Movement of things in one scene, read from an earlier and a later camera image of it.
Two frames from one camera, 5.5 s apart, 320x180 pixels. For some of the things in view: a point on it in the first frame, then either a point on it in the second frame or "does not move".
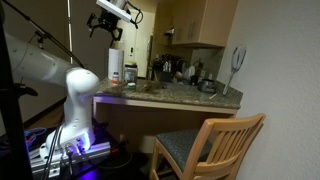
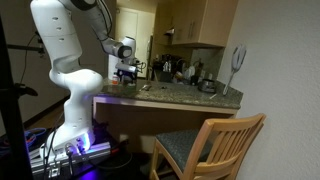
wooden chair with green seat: [217, 151] does not move
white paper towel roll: [116, 63] does not move
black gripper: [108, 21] → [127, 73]
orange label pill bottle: [115, 78] does not move
